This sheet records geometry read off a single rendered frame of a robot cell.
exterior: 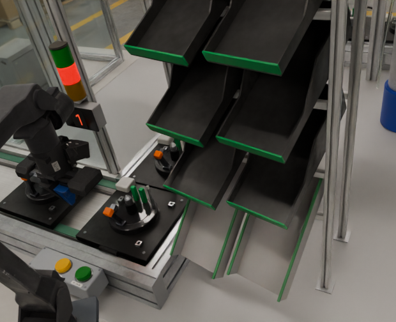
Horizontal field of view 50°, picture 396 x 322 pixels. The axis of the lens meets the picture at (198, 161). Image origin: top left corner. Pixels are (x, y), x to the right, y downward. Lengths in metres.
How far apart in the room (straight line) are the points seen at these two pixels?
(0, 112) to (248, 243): 0.58
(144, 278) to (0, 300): 0.45
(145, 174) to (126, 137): 0.42
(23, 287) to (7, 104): 0.30
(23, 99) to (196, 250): 0.53
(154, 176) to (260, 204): 0.55
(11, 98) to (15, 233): 0.66
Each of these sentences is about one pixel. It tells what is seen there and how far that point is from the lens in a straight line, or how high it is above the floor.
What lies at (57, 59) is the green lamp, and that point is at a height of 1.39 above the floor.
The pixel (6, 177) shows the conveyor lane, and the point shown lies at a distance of 1.68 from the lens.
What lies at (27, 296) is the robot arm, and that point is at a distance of 0.82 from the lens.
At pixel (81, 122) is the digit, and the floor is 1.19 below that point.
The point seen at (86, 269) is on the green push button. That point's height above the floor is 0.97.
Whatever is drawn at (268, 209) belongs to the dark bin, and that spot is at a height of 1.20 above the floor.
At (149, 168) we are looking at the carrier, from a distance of 1.36.
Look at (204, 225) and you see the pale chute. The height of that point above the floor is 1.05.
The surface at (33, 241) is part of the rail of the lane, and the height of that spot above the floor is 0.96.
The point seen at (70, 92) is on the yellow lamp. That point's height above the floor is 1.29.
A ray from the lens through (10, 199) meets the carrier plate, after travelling 1.47.
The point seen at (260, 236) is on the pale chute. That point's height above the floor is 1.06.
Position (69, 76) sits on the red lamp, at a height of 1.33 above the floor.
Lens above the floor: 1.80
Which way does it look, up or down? 38 degrees down
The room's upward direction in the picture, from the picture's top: 11 degrees counter-clockwise
